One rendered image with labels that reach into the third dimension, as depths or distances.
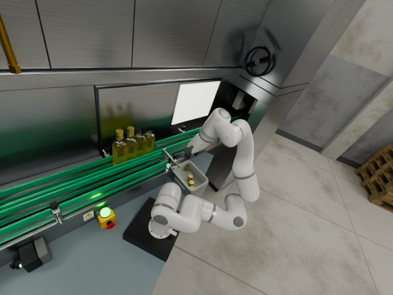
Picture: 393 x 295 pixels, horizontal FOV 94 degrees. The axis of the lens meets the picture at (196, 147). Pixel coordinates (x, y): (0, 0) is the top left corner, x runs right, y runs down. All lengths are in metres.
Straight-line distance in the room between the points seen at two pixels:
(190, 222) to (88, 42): 0.79
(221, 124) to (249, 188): 0.27
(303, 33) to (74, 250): 1.75
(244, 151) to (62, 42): 0.78
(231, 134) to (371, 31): 3.48
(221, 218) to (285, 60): 1.16
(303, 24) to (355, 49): 2.48
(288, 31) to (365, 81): 2.71
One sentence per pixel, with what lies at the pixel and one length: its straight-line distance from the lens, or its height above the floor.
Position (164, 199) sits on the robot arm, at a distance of 0.76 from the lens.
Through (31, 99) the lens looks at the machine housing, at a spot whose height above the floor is 1.28.
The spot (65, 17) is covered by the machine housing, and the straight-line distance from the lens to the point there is 0.88.
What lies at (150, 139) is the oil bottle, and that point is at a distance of 1.07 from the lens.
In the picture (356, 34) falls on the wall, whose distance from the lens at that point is 3.92.
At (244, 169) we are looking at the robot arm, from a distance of 0.72.
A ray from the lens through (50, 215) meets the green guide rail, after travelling 1.00.
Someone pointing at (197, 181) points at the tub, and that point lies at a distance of 1.32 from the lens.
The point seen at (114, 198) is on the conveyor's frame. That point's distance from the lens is 1.06.
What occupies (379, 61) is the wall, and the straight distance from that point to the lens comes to 4.10.
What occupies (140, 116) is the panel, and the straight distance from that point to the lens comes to 1.14.
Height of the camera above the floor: 1.76
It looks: 39 degrees down
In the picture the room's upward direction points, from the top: 20 degrees clockwise
